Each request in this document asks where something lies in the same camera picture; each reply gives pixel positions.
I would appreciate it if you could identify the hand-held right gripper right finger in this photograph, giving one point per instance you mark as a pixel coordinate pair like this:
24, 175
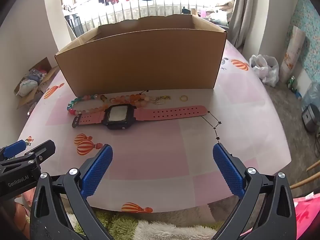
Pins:
228, 172

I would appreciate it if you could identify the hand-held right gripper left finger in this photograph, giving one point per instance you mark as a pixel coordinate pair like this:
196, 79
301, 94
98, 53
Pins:
97, 170

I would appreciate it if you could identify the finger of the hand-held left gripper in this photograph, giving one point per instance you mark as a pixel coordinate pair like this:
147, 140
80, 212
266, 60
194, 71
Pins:
15, 148
42, 151

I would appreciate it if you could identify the large brown cardboard box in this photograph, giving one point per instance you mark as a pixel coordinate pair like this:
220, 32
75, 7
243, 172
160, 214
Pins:
140, 62

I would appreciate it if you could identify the person's left hand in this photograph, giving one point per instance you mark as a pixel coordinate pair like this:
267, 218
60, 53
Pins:
22, 217

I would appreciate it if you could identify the pink printed tablecloth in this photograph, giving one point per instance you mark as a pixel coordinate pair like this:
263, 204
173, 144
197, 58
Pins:
155, 155

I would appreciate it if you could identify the small cluttered cardboard box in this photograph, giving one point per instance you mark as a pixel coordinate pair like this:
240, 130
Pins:
37, 80

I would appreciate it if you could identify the wooden stick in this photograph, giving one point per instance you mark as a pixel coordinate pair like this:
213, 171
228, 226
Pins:
305, 181

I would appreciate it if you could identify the fluffy white green rug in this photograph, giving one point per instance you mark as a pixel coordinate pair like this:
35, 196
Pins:
162, 226

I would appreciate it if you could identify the bright pink cloth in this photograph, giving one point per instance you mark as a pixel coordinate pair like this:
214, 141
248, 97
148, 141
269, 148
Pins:
307, 212

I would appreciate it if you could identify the grey trash bin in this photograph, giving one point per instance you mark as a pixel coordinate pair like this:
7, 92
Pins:
310, 117

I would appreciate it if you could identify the white plastic bag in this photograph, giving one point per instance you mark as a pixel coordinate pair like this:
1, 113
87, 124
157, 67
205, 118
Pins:
266, 70

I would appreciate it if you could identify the green plastic bottle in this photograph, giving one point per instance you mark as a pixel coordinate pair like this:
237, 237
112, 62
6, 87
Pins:
291, 82

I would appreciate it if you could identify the clear plastic bag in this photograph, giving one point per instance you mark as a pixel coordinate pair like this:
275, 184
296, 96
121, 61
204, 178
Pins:
311, 93

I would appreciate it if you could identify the black rack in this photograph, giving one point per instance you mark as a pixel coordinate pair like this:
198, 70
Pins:
73, 23

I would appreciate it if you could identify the white paper bag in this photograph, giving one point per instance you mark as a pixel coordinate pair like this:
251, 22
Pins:
293, 52

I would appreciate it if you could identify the grey curtain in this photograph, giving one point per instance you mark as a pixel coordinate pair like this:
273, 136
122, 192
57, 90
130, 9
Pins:
246, 10

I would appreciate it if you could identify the teal floral cloth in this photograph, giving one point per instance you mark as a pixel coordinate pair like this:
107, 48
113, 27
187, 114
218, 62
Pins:
311, 30

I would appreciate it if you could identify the pile of windowsill clutter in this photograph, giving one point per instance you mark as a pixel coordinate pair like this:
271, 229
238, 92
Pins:
217, 7

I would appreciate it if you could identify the white balcony railing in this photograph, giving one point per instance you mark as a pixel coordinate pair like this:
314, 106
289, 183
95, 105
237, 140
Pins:
155, 7

